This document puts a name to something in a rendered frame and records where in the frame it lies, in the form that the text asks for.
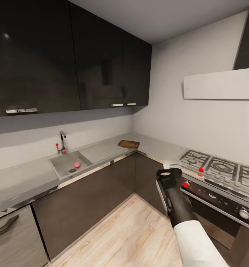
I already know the cutting board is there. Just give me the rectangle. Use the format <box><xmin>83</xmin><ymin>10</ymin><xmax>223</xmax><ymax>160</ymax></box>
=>
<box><xmin>118</xmin><ymin>140</ymin><xmax>140</xmax><ymax>148</ymax></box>

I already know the vidalia onion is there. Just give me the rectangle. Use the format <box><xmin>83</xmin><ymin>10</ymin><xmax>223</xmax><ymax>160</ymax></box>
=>
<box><xmin>74</xmin><ymin>162</ymin><xmax>81</xmax><ymax>168</ymax></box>

